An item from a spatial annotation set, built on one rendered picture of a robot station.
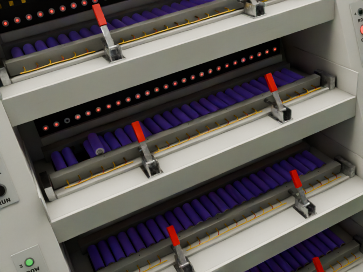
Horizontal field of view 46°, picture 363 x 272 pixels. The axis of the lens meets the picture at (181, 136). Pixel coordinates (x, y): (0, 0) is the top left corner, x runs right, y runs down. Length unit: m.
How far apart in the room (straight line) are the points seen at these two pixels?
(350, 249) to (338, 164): 0.20
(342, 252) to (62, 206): 0.62
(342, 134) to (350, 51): 0.19
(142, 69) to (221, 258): 0.37
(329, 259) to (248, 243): 0.25
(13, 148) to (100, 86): 0.16
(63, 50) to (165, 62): 0.17
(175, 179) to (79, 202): 0.16
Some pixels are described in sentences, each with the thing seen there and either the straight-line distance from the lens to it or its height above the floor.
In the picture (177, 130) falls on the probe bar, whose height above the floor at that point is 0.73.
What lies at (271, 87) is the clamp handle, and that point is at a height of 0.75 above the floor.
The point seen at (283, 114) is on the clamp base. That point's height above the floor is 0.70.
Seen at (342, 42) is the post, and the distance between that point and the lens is 0.88.
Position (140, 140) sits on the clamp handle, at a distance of 0.70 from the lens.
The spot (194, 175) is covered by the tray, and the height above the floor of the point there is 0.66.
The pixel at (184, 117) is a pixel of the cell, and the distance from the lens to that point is 0.81.
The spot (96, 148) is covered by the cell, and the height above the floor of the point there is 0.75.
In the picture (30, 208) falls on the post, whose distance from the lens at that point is 0.67.
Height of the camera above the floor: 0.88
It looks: 12 degrees down
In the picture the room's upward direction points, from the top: 17 degrees counter-clockwise
